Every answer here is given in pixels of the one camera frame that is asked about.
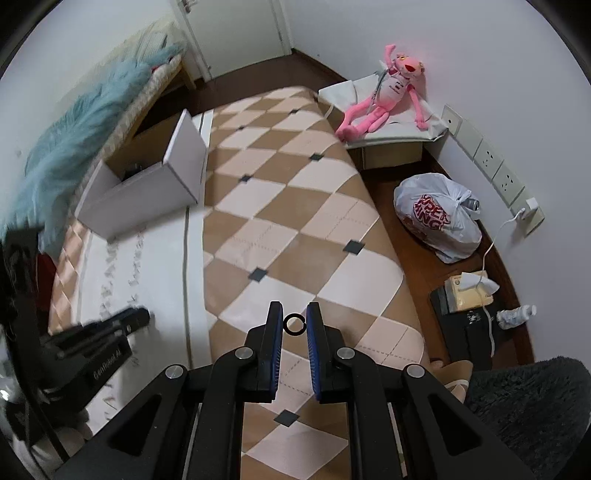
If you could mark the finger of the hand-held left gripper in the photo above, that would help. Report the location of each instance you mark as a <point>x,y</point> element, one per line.
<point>115,321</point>
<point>106,339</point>

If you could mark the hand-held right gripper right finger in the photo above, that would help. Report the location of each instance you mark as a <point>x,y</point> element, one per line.
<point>314,350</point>

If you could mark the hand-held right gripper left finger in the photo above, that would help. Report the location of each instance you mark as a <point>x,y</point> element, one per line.
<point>277,346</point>

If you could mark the white cardboard box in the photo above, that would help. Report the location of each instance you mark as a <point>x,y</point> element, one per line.
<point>152,198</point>

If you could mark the brown checkered tablecloth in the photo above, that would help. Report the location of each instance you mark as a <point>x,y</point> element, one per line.
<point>286,207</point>

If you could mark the black flat box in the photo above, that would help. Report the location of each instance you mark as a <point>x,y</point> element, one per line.
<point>466,337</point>

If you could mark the yellow tissue pack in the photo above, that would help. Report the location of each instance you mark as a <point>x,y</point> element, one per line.
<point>466,300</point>

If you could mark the white plastic bag red print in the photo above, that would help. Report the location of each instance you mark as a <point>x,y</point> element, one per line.
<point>452,240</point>

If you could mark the blue blanket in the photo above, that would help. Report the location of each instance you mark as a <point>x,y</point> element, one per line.
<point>69,147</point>

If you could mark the small white bottle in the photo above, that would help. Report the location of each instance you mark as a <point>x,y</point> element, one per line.
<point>512,317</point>

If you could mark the brown cardboard box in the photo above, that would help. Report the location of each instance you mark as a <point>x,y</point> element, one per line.
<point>388,157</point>

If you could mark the patterned mattress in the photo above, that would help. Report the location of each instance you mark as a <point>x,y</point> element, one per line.
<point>136,104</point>

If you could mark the pink plush toy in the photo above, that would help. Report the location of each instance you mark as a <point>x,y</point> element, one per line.
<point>364,117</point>

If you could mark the white charger plug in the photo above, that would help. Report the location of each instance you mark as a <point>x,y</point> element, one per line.
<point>531,206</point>

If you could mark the pale striped bedding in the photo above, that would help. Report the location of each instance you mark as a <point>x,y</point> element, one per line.
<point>138,46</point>

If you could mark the white door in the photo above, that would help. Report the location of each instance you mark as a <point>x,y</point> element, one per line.
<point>240,27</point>

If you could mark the white wall socket strip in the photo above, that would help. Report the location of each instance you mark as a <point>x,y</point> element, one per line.
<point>489,157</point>

